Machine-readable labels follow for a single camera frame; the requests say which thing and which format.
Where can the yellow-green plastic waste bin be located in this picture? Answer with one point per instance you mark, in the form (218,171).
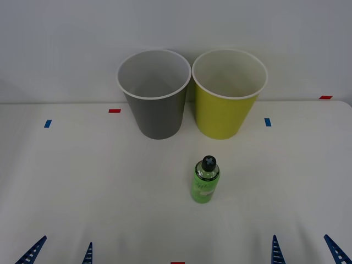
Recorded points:
(222,118)

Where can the green label plastic bottle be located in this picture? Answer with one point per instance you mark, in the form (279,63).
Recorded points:
(204,187)

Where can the grey plastic waste bin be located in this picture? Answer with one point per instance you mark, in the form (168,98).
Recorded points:
(158,118)

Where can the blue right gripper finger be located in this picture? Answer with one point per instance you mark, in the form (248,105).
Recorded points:
(277,254)
(338,253)

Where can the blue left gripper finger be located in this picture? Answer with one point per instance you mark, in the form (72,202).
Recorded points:
(88,255)
(30,254)

